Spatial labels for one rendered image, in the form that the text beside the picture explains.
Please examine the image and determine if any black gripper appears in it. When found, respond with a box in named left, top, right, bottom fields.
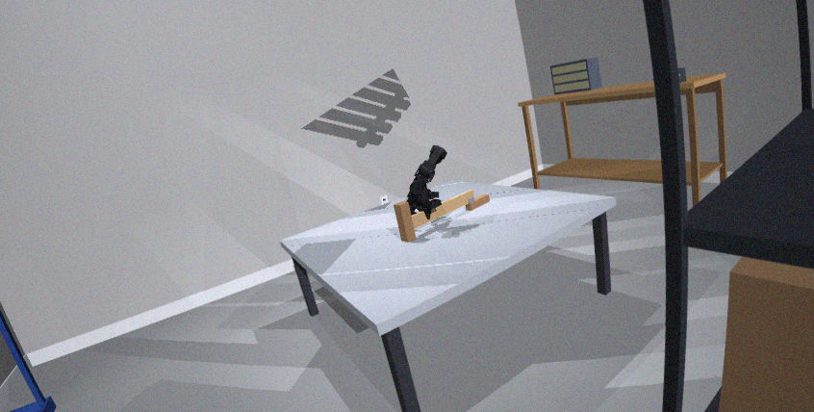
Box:
left=408, top=188, right=442, bottom=219

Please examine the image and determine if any long wooden rail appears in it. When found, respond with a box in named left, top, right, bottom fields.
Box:
left=412, top=190, right=475, bottom=229

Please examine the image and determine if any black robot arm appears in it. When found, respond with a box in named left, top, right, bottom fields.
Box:
left=406, top=145, right=447, bottom=202

